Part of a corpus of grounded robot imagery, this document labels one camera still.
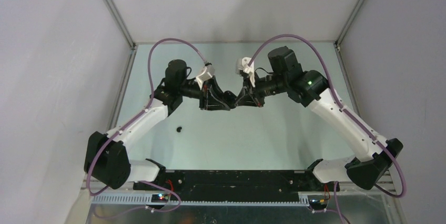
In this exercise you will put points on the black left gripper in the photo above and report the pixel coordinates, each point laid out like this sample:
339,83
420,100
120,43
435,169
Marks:
212,104

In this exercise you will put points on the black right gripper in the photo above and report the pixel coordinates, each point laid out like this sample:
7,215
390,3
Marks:
245,99

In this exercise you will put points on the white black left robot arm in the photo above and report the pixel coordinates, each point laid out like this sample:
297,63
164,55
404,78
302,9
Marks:
107,154

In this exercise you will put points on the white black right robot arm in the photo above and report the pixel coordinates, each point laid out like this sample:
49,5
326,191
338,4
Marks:
373,153

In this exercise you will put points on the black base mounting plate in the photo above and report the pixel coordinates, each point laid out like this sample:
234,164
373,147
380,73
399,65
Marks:
243,195

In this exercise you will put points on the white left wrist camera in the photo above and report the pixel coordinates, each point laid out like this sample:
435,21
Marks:
206,73

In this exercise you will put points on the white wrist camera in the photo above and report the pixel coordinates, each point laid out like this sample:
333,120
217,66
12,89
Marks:
206,73
244,69

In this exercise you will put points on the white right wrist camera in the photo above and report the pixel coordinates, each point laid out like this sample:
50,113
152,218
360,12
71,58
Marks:
244,69

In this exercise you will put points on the aluminium frame post right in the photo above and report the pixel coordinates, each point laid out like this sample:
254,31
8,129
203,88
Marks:
349,22

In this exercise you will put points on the aluminium frame post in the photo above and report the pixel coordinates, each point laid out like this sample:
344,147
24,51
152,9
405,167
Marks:
118,19
349,22

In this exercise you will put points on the aluminium frame post left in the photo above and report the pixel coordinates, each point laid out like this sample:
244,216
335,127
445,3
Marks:
118,19

